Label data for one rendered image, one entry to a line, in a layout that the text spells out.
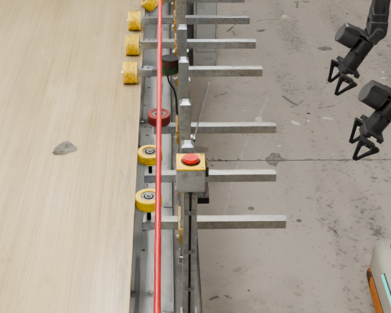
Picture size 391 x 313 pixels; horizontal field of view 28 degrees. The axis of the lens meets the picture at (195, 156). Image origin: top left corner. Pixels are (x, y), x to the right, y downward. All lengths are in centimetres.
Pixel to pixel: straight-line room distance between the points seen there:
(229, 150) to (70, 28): 126
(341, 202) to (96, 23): 147
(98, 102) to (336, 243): 139
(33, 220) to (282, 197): 190
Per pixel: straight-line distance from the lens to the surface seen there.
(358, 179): 411
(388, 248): 322
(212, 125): 276
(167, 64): 257
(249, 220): 236
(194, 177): 187
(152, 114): 273
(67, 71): 306
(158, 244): 95
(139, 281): 245
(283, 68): 518
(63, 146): 255
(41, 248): 215
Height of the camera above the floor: 224
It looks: 32 degrees down
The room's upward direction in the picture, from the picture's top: 1 degrees clockwise
